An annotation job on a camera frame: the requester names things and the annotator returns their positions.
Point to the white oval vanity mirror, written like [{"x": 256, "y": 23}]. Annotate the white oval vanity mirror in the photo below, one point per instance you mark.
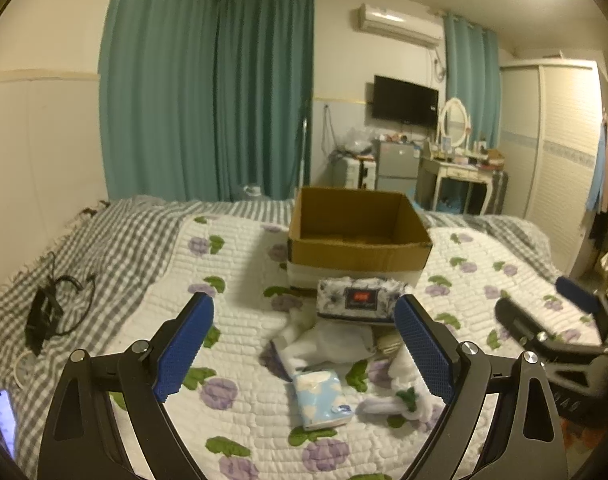
[{"x": 454, "y": 125}]

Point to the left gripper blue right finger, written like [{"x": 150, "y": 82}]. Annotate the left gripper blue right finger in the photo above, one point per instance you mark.
[{"x": 421, "y": 336}]

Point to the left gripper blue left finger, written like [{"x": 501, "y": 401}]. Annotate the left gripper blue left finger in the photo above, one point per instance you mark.
[{"x": 176, "y": 344}]

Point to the hanging clothes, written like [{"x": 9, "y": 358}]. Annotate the hanging clothes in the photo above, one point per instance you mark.
[{"x": 597, "y": 199}]

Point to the white floral quilt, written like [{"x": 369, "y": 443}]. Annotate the white floral quilt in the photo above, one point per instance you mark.
[{"x": 277, "y": 393}]

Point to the white suitcase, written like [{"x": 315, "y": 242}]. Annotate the white suitcase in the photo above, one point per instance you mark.
[{"x": 349, "y": 172}]

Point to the black charger with cable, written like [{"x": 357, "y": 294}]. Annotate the black charger with cable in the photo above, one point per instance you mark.
[{"x": 46, "y": 312}]

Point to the large teal curtain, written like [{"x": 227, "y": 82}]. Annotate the large teal curtain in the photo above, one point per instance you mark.
[{"x": 199, "y": 98}]

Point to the white dressing table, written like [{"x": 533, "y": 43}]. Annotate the white dressing table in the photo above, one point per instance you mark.
[{"x": 432, "y": 173}]

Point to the white air conditioner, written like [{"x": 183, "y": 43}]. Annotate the white air conditioner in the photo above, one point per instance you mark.
[{"x": 399, "y": 26}]

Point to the blue cloud tissue pack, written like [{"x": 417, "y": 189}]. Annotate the blue cloud tissue pack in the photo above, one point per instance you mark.
[{"x": 320, "y": 399}]

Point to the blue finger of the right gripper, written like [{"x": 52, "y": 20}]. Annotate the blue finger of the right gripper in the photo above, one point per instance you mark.
[
  {"x": 533, "y": 336},
  {"x": 586, "y": 301}
]

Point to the grey checked bed sheet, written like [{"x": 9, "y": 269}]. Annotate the grey checked bed sheet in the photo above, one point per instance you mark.
[{"x": 125, "y": 245}]

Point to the black wall television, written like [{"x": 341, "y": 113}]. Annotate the black wall television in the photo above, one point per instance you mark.
[{"x": 402, "y": 101}]

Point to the brown cardboard box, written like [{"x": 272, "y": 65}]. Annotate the brown cardboard box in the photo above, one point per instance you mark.
[{"x": 337, "y": 232}]

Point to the white fluffy plush toy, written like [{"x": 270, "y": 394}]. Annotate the white fluffy plush toy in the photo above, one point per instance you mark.
[{"x": 375, "y": 384}]

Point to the floral black white tissue pack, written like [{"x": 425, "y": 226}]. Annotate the floral black white tissue pack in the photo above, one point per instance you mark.
[{"x": 360, "y": 300}]

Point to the teal window curtain right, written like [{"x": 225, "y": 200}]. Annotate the teal window curtain right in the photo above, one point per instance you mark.
[{"x": 473, "y": 75}]

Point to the smartphone with lit screen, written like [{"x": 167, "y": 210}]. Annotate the smartphone with lit screen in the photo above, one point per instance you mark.
[{"x": 7, "y": 423}]

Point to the small silver refrigerator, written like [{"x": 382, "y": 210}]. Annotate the small silver refrigerator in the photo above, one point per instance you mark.
[{"x": 397, "y": 167}]

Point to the white louvred wardrobe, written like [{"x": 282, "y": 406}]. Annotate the white louvred wardrobe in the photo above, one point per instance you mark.
[{"x": 548, "y": 133}]

